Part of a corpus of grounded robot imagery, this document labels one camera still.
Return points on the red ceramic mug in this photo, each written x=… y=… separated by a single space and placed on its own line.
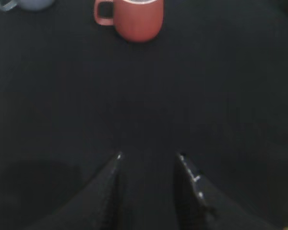
x=134 y=20

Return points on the grey ceramic mug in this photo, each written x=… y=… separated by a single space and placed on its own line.
x=28 y=5

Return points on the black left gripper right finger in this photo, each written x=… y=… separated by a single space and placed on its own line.
x=223 y=191

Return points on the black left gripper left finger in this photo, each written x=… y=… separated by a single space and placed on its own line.
x=94 y=207

